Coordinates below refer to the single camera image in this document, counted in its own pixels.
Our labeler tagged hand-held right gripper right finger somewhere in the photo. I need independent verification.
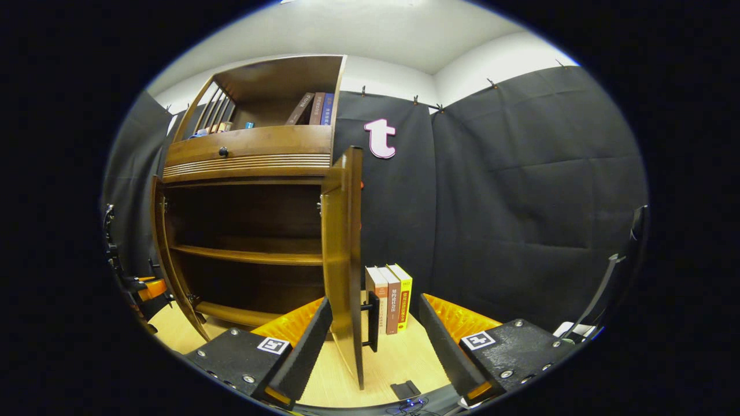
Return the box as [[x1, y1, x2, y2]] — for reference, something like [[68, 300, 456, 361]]
[[418, 295, 579, 408]]

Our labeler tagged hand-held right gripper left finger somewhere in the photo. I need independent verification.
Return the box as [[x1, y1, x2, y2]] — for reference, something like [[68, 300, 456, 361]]
[[184, 298, 333, 411]]

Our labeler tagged wooden cabinet door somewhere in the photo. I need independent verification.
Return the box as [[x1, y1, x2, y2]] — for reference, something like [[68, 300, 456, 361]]
[[150, 175, 212, 343], [320, 146, 381, 391]]

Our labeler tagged wooden double-door shoe cabinet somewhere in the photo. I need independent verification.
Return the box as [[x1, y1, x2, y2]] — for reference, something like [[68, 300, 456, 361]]
[[151, 54, 347, 341]]

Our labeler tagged yellow book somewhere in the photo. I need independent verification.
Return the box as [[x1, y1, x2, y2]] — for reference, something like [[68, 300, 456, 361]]
[[386, 263, 413, 332]]

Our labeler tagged brown-red book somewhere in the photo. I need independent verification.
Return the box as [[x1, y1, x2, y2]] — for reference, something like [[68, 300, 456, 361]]
[[378, 266, 401, 336]]

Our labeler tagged black backdrop cloth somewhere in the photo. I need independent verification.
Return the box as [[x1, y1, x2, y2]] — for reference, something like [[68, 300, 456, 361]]
[[101, 65, 649, 336]]

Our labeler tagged black stand pole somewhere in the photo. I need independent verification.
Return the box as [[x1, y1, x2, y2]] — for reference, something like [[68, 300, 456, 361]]
[[569, 205, 648, 341]]

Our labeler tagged brown leaning book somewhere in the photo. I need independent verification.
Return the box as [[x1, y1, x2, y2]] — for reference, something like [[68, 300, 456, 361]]
[[285, 92, 316, 126]]

